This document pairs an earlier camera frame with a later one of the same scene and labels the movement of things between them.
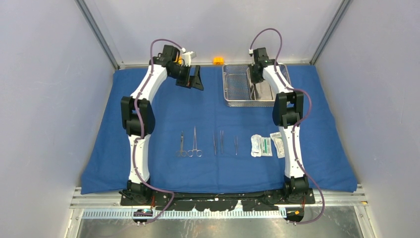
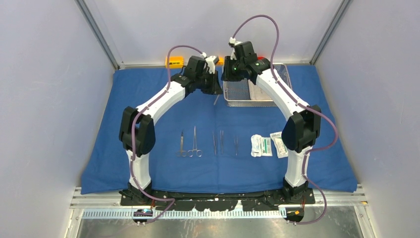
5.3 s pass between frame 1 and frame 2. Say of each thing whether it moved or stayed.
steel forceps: stayed
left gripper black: moved
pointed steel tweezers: stayed
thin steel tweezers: moved
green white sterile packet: stayed
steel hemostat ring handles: stayed
